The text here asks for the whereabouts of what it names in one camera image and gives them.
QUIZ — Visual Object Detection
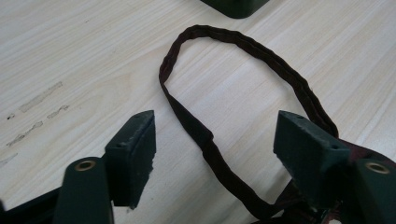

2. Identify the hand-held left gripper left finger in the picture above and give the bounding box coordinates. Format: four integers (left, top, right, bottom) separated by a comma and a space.
104, 109, 157, 210

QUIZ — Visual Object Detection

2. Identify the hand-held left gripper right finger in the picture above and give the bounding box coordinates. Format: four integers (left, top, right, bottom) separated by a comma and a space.
273, 109, 352, 210

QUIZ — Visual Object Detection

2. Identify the dark brown bow tie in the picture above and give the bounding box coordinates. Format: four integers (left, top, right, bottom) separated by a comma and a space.
158, 24, 396, 224

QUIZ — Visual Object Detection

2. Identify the black metal rack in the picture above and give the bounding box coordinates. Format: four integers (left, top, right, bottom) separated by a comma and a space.
199, 0, 271, 20

